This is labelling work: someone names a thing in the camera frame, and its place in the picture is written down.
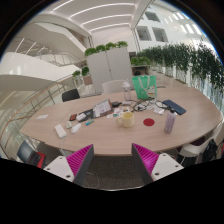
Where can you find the black power adapter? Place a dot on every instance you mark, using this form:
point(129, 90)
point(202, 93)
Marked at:
point(116, 104)

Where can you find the red and black chair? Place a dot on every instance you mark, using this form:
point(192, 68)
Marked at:
point(31, 156)

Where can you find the low shelf topped with plants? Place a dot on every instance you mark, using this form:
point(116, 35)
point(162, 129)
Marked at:
point(140, 62)

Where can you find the flat round red coaster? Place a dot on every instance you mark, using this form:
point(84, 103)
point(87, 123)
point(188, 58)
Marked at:
point(148, 122)

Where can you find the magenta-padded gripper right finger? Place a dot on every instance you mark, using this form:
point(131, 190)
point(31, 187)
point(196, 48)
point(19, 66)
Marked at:
point(148, 159)

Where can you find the open paper booklet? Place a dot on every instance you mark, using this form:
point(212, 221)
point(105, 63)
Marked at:
point(102, 108)

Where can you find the colourful sticker sheet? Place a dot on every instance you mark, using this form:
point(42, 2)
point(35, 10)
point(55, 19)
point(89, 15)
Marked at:
point(118, 111)

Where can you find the green plant in brown planter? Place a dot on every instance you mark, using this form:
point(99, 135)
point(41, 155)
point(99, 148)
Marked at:
point(86, 76)

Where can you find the white cabinet topped with plants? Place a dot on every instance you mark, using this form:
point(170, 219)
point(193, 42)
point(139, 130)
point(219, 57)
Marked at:
point(108, 66)

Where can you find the cream yellow mug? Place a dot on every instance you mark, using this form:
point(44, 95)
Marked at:
point(127, 120)

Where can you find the green plant in white planter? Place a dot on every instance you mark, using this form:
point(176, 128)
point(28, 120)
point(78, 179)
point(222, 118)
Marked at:
point(77, 77)

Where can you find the row of green hedge planters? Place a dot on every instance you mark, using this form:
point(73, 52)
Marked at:
point(186, 61)

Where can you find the clear shaker bottle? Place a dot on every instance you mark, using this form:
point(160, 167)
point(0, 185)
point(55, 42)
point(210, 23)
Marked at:
point(126, 91)

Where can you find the small teal box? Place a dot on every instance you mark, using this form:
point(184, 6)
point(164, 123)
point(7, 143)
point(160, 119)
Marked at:
point(89, 122)

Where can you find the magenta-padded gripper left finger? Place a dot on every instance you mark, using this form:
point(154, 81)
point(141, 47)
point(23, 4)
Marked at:
point(78, 160)

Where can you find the green tote bag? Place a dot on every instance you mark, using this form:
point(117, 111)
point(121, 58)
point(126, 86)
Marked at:
point(144, 87)

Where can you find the black office chair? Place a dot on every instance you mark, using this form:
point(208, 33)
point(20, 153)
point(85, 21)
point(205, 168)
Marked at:
point(70, 95)

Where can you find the black notebook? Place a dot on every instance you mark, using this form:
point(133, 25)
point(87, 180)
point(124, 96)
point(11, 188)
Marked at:
point(88, 114)

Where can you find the white computer mouse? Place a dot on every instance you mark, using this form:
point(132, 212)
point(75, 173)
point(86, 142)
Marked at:
point(76, 128)

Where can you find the dark blue keyboard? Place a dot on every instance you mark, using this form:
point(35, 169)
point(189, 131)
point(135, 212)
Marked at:
point(174, 107)

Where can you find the purple drink bottle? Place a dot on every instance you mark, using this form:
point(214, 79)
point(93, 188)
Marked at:
point(170, 123)

